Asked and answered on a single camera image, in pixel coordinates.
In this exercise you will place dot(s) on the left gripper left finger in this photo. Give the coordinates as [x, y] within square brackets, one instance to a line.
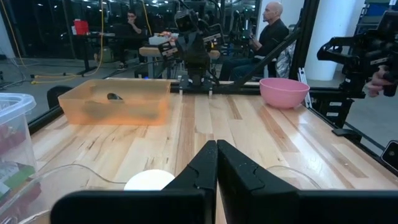
[140, 208]

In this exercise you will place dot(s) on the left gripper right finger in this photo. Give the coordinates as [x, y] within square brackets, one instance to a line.
[280, 208]

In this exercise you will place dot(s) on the seated person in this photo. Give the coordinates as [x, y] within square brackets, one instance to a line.
[270, 37]
[132, 28]

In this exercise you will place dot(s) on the person's hand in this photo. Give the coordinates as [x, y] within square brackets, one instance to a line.
[377, 83]

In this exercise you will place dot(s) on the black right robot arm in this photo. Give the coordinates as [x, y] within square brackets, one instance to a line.
[196, 53]

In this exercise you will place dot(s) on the pink bowl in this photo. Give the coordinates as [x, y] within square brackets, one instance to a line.
[283, 91]

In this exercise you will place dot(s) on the orange translucent plastic bin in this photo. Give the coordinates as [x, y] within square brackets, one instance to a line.
[124, 105]

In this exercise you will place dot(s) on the black frame clamp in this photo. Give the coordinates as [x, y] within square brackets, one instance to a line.
[345, 133]

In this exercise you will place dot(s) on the black metal table frame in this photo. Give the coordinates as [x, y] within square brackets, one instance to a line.
[306, 31]

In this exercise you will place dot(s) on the black background desk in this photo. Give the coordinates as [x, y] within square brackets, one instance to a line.
[93, 37]

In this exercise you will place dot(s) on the red background box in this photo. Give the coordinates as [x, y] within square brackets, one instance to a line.
[81, 27]

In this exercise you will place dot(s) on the background wooden table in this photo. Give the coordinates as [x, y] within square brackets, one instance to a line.
[149, 51]

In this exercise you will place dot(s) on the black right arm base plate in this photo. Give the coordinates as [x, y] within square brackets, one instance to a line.
[197, 84]

